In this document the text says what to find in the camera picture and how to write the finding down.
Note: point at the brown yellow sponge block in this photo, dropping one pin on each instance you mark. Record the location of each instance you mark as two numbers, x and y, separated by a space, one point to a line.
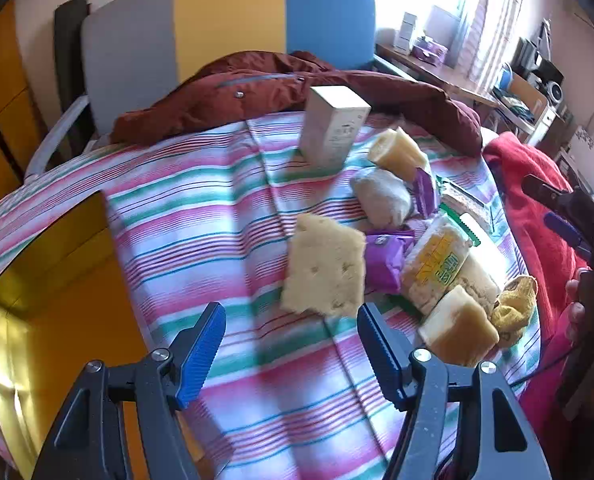
459 330

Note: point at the maroon padded jacket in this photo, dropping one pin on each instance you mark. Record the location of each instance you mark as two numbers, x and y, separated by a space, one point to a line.
277 87

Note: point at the yellow sock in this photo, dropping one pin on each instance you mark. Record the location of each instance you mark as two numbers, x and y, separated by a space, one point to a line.
517 305

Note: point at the pink curtain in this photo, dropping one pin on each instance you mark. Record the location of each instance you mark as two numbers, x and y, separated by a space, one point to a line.
497 20

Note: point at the red blanket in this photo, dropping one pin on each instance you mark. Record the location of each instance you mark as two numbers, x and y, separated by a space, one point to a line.
532 195

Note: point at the shelf cart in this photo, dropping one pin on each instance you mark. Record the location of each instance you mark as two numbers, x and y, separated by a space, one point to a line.
522 105

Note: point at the black speaker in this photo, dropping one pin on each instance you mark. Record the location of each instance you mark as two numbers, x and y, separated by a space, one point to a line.
549 80

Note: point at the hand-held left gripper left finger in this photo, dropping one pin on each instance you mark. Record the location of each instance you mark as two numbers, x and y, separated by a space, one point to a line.
202 355

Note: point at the grey cloth bundle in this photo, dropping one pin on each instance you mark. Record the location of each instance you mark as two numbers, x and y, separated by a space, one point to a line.
382 197

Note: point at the green edged cracker packet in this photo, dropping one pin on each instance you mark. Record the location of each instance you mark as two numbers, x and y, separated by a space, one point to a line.
437 262
469 205

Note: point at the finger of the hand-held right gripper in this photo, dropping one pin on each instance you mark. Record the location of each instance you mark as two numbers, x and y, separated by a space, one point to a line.
567 234
562 202

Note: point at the maroon gift box gold lined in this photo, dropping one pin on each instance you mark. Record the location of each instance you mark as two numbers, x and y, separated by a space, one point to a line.
62 310

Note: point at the purple snack packet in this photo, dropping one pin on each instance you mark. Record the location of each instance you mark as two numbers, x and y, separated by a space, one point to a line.
425 192
384 260

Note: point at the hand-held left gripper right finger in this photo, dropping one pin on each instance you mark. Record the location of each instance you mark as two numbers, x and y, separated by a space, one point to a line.
382 355

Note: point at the grey yellow blue headboard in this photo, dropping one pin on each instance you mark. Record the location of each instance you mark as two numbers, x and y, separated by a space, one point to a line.
217 20

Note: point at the folded yellow sponge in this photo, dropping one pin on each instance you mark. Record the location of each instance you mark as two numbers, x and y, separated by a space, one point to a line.
397 152

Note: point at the purple tissue pack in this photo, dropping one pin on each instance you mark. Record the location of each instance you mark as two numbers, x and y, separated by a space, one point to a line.
429 51

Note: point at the white carton box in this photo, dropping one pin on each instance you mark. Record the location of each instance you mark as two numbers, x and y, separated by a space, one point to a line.
334 127

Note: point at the striped bedsheet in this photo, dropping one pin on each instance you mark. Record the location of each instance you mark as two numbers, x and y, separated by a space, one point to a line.
227 185

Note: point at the black chair back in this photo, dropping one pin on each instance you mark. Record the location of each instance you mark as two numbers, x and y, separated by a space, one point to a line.
69 60

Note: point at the yellow sponge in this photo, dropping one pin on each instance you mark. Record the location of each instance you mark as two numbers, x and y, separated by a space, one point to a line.
324 267
397 152

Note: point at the wooden desk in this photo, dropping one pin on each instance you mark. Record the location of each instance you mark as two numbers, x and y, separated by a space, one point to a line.
437 72

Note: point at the small white paper box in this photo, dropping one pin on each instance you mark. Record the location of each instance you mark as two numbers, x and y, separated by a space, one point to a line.
406 32

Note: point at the person's right hand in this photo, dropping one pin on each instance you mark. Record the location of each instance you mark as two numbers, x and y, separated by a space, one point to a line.
575 292

